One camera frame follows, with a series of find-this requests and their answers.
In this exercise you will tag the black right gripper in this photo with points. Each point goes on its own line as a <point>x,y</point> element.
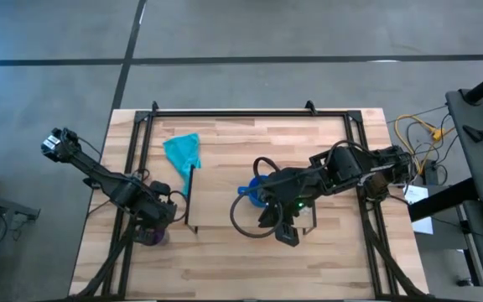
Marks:
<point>292,195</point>

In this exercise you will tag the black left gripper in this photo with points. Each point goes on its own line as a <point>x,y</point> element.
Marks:
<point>153,209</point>

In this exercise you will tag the purple cup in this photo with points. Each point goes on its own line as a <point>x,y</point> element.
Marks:
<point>155,239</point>

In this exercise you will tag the blue mug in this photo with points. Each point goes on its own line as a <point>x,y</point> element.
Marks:
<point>250,192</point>

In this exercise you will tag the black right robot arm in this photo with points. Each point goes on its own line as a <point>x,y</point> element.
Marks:
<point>359,165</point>

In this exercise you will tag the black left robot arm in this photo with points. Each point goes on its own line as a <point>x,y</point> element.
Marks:
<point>95,172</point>

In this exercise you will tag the teal cloth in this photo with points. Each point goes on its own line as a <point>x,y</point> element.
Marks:
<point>183,153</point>

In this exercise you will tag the white paper sheet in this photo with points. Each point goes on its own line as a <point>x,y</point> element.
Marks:
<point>419,209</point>

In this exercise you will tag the grey desk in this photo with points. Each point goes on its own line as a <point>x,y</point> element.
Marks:
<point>2,203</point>

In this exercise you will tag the black power strip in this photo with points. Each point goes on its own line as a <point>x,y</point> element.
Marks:
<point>434,173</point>

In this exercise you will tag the black support beam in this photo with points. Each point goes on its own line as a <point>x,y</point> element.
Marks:
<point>443,200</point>

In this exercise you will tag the black aluminium table frame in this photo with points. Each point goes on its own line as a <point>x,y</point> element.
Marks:
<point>245,113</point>

